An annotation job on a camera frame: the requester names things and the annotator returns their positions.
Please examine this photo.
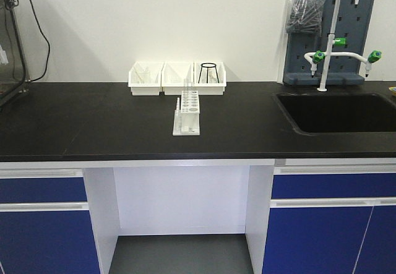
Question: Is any clear test tube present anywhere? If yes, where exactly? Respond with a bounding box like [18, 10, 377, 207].
[183, 78, 190, 101]
[186, 80, 192, 93]

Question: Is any white test tube rack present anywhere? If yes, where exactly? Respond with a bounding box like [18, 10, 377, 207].
[173, 90, 200, 136]

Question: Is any grey pegboard drying rack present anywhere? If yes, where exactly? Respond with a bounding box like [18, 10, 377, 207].
[283, 0, 374, 86]

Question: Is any right white storage bin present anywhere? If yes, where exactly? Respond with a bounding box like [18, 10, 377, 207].
[193, 61, 226, 95]

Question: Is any white storage bin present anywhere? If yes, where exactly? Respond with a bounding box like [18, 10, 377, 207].
[128, 61, 164, 96]
[161, 62, 194, 95]
[193, 61, 226, 95]

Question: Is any middle white storage bin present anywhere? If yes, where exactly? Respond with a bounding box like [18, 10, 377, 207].
[161, 62, 194, 95]

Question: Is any left white storage bin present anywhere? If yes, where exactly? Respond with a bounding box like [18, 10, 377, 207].
[128, 61, 164, 96]

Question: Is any black lab sink basin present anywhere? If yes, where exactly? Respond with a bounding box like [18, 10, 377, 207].
[274, 93, 395, 135]

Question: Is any clear plastic bag of rods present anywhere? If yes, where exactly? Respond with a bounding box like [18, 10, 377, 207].
[286, 0, 326, 34]

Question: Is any white gooseneck lab faucet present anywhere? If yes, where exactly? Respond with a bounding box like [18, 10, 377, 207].
[304, 0, 382, 92]

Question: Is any lower right blue cabinet door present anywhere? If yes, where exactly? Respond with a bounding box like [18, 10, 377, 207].
[262, 206, 395, 273]

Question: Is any blue cabinet door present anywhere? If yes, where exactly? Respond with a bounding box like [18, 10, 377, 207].
[262, 206, 395, 273]
[1, 211, 100, 273]

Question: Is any upper right blue drawer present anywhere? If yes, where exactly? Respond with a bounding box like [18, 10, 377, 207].
[272, 173, 395, 199]

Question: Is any blue drawer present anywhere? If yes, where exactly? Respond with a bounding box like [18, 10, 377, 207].
[1, 178, 87, 203]
[272, 173, 395, 199]

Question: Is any upper left blue drawer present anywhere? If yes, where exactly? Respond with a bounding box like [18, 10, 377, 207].
[1, 178, 87, 203]

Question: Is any yellow object at right edge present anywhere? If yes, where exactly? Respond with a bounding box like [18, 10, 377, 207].
[389, 86, 396, 97]

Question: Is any lower left blue cabinet door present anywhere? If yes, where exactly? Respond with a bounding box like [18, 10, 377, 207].
[1, 211, 100, 273]

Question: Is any black wire tripod stand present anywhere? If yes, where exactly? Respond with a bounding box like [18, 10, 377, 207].
[198, 62, 220, 83]

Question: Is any black power cable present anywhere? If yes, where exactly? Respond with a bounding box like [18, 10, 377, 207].
[5, 0, 51, 82]

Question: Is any glass equipment enclosure left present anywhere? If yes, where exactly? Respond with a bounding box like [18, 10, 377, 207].
[1, 0, 28, 105]

